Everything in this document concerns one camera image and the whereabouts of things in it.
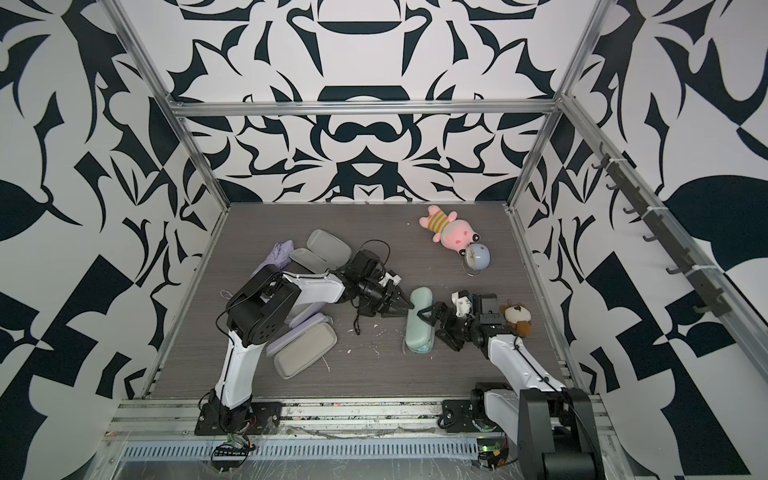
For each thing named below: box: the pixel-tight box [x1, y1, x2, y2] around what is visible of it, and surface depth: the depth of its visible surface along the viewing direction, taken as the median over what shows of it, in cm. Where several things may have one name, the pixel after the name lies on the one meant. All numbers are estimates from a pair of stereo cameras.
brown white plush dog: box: [500, 303, 532, 337], surface depth 91 cm
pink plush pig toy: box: [419, 205, 481, 256], surface depth 107 cm
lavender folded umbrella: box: [250, 240, 294, 278], surface depth 102 cm
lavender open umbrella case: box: [266, 312, 338, 379], surface depth 84 cm
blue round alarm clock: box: [462, 242, 491, 277], surface depth 98 cm
